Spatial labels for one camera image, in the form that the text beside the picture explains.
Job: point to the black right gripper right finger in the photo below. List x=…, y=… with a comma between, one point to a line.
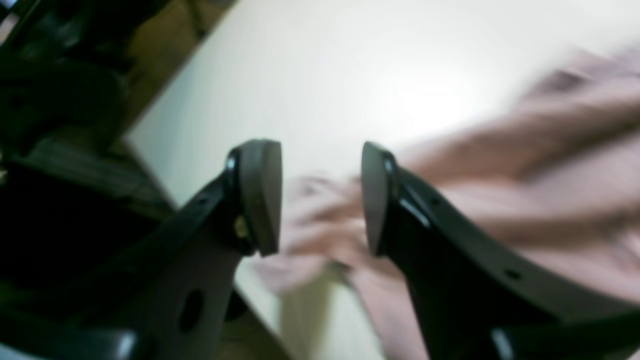
x=474, y=298

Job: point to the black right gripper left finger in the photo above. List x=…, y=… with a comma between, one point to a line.
x=164, y=297

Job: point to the pink t-shirt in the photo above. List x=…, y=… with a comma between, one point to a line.
x=556, y=179

